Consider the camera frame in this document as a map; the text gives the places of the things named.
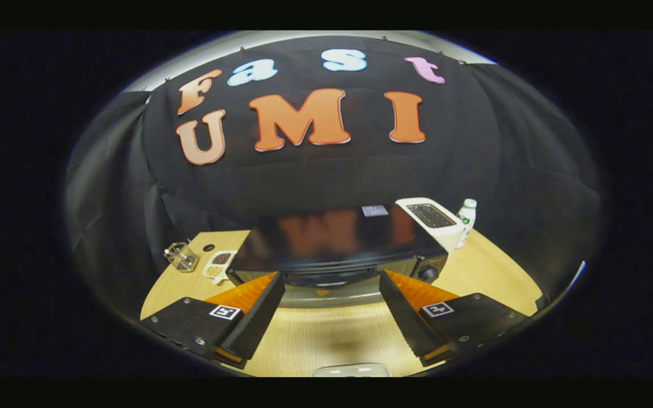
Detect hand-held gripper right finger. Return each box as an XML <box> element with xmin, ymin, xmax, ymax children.
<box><xmin>379</xmin><ymin>269</ymin><xmax>529</xmax><ymax>368</ymax></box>

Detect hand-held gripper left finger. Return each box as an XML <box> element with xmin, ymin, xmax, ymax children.
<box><xmin>141</xmin><ymin>271</ymin><xmax>286</xmax><ymax>370</ymax></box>

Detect black toaster oven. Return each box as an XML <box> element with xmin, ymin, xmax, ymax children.
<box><xmin>227</xmin><ymin>204</ymin><xmax>450</xmax><ymax>309</ymax></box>

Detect white pop-up toaster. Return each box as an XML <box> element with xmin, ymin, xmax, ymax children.
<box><xmin>395</xmin><ymin>197</ymin><xmax>466</xmax><ymax>254</ymax></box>

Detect white divided snack dish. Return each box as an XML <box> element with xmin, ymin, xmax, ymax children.
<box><xmin>202</xmin><ymin>250</ymin><xmax>238</xmax><ymax>285</ymax></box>

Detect white plate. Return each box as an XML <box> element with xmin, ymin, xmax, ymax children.
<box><xmin>311</xmin><ymin>363</ymin><xmax>391</xmax><ymax>378</ymax></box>

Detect white bottle green label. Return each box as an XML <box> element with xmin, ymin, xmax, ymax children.
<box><xmin>456</xmin><ymin>198</ymin><xmax>477</xmax><ymax>249</ymax></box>

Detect wire mesh basket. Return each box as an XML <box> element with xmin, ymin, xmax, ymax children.
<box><xmin>163</xmin><ymin>242</ymin><xmax>199</xmax><ymax>273</ymax></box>

